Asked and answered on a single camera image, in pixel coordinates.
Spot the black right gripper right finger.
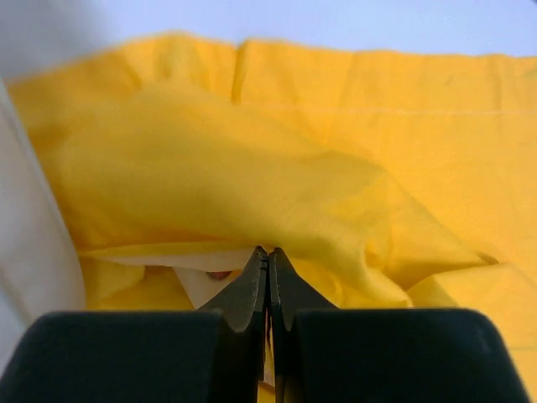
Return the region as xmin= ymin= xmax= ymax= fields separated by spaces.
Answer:
xmin=268 ymin=249 xmax=529 ymax=402

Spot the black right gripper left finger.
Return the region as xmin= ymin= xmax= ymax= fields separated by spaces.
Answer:
xmin=1 ymin=248 xmax=268 ymax=402

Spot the yellow cartoon pillowcase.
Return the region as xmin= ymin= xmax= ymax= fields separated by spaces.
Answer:
xmin=8 ymin=34 xmax=536 ymax=395

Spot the cream printed pillow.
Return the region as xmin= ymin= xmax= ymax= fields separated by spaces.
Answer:
xmin=0 ymin=79 xmax=253 ymax=310

